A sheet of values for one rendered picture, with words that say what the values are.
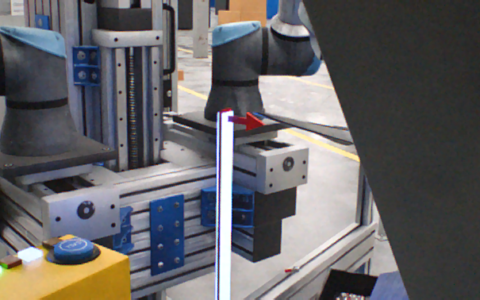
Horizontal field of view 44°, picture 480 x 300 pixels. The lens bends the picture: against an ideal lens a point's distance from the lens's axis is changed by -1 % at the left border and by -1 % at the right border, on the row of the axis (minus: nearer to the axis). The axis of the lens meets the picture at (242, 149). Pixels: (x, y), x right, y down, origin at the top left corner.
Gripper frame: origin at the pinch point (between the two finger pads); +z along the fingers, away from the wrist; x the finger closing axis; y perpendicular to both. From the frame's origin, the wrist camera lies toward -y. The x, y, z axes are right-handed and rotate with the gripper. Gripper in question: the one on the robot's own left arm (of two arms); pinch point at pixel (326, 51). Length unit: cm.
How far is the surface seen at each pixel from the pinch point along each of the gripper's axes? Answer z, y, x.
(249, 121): 10.1, 1.3, -8.4
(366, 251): 31, -61, -14
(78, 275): 28.8, 24.5, -9.2
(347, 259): 32, -49, -13
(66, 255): 27.8, 23.7, -12.4
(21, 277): 29.9, 28.1, -13.1
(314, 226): 51, -255, -124
